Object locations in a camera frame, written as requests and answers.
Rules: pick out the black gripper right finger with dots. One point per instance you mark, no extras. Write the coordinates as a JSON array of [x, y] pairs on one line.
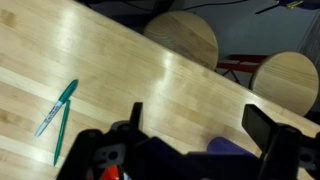
[[261, 128]]

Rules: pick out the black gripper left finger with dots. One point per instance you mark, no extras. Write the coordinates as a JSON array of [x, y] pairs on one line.
[[136, 115]]

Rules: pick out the blue plastic cup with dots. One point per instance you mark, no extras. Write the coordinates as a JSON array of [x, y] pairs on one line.
[[226, 146]]

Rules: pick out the round wooden stool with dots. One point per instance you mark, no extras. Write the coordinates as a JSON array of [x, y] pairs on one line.
[[286, 80], [183, 36]]

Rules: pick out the green capped white marker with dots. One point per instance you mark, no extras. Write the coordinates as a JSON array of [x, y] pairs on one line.
[[68, 91]]

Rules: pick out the thin green pen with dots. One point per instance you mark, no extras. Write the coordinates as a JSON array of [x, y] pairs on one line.
[[62, 130]]

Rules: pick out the blue yellow hand tool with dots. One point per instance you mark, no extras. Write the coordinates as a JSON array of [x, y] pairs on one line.
[[296, 3]]

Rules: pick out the red metal frame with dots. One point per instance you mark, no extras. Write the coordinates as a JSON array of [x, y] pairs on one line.
[[240, 66]]

